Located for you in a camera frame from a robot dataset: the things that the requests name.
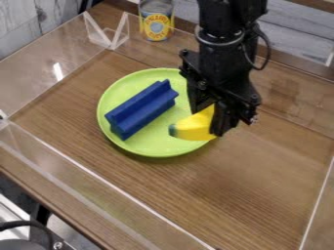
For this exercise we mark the yellow toy banana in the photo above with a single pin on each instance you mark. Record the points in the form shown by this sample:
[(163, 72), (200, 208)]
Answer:
[(192, 128)]

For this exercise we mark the black metal table bracket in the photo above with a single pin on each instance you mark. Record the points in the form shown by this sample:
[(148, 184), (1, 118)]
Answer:
[(40, 234)]

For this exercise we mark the clear acrylic corner bracket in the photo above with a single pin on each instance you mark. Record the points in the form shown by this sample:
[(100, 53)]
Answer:
[(107, 37)]

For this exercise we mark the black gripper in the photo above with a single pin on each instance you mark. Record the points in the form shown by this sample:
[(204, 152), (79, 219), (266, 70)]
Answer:
[(218, 73)]

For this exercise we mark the blue plastic block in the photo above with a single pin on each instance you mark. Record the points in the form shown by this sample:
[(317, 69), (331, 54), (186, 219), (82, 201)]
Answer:
[(131, 115)]

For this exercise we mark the yellow labelled tin can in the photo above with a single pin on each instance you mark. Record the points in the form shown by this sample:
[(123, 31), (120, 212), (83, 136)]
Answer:
[(156, 19)]

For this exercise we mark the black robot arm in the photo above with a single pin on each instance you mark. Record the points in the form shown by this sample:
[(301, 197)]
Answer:
[(223, 17)]

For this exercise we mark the green round plate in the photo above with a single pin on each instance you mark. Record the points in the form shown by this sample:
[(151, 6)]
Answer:
[(151, 141)]

